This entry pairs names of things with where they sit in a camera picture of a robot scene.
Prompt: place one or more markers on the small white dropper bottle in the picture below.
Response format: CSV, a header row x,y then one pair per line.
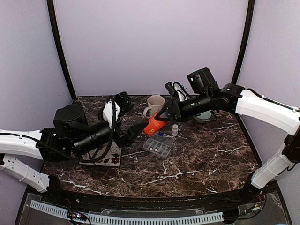
x,y
175,130

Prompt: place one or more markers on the white ceramic mug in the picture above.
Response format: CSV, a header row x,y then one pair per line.
x,y
154,104

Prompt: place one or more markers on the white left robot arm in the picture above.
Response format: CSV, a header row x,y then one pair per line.
x,y
29,143

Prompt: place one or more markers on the black front table rail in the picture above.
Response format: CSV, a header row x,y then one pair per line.
x,y
223,201

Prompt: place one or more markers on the white slotted cable duct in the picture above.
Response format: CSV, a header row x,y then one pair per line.
x,y
125,218

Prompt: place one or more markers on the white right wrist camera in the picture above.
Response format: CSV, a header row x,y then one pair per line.
x,y
177,91

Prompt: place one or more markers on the black left frame post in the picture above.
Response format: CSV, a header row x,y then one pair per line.
x,y
59,48

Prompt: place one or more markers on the green bowl right side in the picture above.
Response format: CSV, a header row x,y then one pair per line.
x,y
203,117

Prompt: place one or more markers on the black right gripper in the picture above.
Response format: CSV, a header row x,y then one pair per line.
x,y
174,105

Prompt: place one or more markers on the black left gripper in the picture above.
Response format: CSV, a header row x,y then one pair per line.
x,y
133,132

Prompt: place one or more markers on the black right frame post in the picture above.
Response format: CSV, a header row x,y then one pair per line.
x,y
244,41

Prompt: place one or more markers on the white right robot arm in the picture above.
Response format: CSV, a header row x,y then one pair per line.
x,y
236,99

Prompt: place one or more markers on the black frame post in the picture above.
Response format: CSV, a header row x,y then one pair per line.
x,y
59,48
244,41

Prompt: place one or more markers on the clear plastic pill organizer box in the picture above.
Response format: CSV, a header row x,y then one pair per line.
x,y
163,145

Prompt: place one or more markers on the orange bottle with grey lid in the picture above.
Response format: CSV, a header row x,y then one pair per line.
x,y
154,125

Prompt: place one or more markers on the floral square plate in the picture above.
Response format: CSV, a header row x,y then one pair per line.
x,y
112,158

